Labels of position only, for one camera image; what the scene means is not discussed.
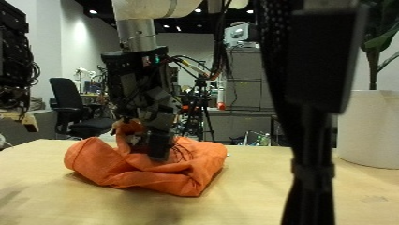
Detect orange button shirt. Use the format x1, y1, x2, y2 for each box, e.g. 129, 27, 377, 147
63, 120, 230, 198

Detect wooden desk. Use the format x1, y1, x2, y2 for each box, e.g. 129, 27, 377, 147
80, 93, 111, 120

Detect brown cushion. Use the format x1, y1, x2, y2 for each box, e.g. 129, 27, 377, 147
30, 97, 45, 111

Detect white lab robot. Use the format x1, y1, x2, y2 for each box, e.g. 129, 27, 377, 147
73, 67, 97, 95

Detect black office chair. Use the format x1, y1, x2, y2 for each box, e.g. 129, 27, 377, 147
49, 77, 119, 141

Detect grey sofa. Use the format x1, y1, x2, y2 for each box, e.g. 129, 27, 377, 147
30, 110, 57, 142

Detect tall grey drawer cabinet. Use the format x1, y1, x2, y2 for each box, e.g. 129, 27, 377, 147
220, 46, 276, 112

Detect low grey cabinet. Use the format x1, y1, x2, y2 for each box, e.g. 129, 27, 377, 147
204, 107, 278, 145

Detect grey box monitor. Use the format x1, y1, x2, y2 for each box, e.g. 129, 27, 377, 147
224, 22, 261, 49

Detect green bottles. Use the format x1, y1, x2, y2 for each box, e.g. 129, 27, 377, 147
254, 133, 272, 147

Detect dark side table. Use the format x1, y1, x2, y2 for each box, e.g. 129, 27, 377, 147
269, 114, 292, 147

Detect white round plant pot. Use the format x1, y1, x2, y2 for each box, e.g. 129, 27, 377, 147
335, 89, 399, 170

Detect black camera tripod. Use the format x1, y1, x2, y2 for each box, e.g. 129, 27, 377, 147
180, 78, 217, 143

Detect left hand cable bundle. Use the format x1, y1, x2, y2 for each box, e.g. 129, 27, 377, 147
168, 0, 234, 83

